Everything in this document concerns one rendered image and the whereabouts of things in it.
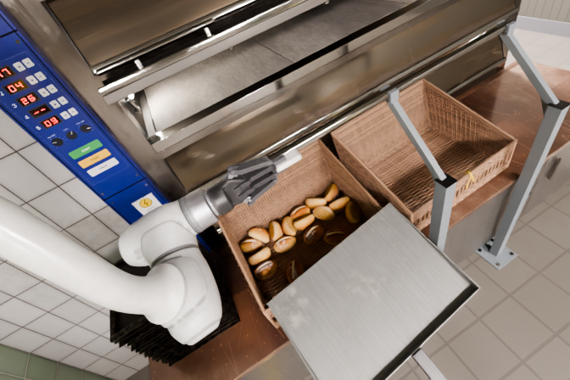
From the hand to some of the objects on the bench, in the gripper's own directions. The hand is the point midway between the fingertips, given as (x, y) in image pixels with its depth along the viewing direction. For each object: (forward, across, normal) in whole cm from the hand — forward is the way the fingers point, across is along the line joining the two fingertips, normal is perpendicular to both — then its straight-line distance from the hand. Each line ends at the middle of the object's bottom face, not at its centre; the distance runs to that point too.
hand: (286, 160), depth 71 cm
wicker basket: (+61, +62, -18) cm, 89 cm away
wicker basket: (+1, +62, -18) cm, 64 cm away
